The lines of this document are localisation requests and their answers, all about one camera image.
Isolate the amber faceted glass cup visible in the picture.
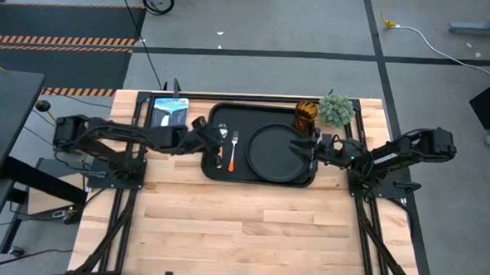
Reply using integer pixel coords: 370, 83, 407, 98
291, 100, 319, 136

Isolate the coiled black cable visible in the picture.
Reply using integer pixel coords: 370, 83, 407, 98
141, 0, 175, 17

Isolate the black mat with hazard stripes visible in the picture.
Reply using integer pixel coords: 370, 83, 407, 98
0, 0, 147, 101

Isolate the yellow floor cable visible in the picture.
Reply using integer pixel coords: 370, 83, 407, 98
379, 0, 399, 29

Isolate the long black floor cable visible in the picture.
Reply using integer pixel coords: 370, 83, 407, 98
113, 0, 170, 91

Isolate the black plastic serving tray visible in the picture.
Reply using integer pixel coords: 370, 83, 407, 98
200, 101, 322, 189

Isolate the grey metal table leg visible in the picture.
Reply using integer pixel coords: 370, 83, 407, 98
448, 0, 490, 38

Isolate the white floor cable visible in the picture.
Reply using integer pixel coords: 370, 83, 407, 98
390, 24, 490, 85

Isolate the black round plate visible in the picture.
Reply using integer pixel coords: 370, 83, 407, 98
245, 122, 314, 185

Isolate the black desk with metal legs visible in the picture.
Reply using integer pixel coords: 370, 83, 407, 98
0, 69, 94, 269

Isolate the fork with orange handle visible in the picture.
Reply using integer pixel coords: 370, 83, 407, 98
227, 129, 240, 174

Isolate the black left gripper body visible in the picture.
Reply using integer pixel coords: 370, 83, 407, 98
184, 119, 221, 157

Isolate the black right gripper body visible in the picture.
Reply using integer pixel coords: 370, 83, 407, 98
315, 132, 364, 169

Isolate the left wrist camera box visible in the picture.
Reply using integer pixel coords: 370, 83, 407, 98
190, 115, 208, 131

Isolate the orange-handled utensil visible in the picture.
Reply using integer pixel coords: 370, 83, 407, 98
214, 122, 230, 171

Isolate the small green succulent plant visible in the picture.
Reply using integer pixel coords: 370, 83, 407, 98
317, 92, 357, 129

